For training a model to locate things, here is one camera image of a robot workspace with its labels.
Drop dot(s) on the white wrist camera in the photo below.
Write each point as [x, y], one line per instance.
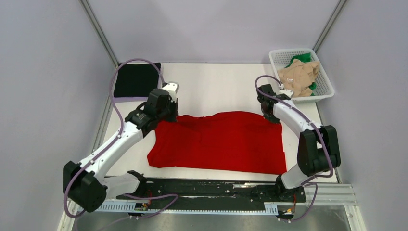
[285, 93]
[172, 88]

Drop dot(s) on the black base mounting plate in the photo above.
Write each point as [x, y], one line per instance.
[207, 194]

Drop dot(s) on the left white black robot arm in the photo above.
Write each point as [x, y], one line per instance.
[87, 184]

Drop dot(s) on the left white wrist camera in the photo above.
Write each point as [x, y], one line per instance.
[172, 88]

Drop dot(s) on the beige t shirt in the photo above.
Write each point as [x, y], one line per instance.
[298, 78]

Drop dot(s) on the aluminium frame rail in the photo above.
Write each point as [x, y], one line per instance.
[320, 194]

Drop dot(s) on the red t shirt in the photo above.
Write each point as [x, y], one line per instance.
[233, 141]

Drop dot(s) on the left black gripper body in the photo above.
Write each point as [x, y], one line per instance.
[169, 114]

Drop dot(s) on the green t shirt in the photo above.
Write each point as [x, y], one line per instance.
[301, 58]

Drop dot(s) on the folded lavender t shirt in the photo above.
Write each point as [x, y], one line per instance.
[130, 99]

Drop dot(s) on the folded black t shirt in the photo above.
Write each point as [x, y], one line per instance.
[137, 79]

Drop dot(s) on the white slotted cable duct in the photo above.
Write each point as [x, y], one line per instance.
[133, 207]

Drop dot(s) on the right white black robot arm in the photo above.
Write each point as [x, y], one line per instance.
[318, 152]

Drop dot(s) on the white plastic basket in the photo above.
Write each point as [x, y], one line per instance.
[281, 58]

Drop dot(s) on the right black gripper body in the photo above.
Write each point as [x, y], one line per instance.
[268, 117]

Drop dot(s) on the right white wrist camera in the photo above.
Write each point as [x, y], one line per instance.
[285, 93]

